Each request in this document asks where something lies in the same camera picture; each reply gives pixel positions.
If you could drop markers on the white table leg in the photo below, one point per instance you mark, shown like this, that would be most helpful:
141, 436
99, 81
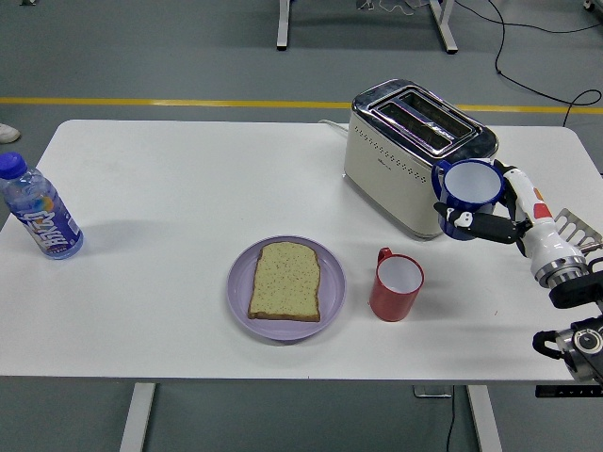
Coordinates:
136, 419
485, 424

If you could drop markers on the black desk control panel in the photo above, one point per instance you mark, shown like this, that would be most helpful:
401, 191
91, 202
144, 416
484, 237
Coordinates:
565, 392

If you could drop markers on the cream and chrome toaster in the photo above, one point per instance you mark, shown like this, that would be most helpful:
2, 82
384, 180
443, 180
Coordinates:
400, 188

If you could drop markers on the metal toast rack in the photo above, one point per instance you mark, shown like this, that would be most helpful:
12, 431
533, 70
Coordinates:
572, 223

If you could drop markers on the grey bracket under table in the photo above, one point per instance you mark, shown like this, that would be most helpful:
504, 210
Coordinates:
431, 392

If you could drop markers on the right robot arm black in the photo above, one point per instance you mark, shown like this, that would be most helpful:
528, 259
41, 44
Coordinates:
575, 292

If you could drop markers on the red enamel cup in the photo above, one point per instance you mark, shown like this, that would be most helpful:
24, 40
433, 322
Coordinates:
391, 306

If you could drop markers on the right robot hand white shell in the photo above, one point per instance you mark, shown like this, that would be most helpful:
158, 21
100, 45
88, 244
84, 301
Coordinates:
542, 235

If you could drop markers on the slice of bread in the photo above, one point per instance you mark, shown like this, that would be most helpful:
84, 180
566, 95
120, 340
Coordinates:
285, 282

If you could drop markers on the person's shoe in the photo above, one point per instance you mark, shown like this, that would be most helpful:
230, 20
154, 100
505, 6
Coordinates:
8, 133

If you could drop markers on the purple round plate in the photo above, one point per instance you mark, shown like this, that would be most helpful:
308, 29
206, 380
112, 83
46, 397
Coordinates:
240, 292

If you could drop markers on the blue enamel cup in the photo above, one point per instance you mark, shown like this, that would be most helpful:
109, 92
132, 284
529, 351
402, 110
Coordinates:
471, 181

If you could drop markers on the grey background table leg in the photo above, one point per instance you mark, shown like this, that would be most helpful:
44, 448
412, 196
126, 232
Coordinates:
445, 28
282, 28

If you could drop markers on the plastic bottle with purple cap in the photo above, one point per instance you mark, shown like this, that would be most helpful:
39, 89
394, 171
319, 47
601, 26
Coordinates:
42, 216

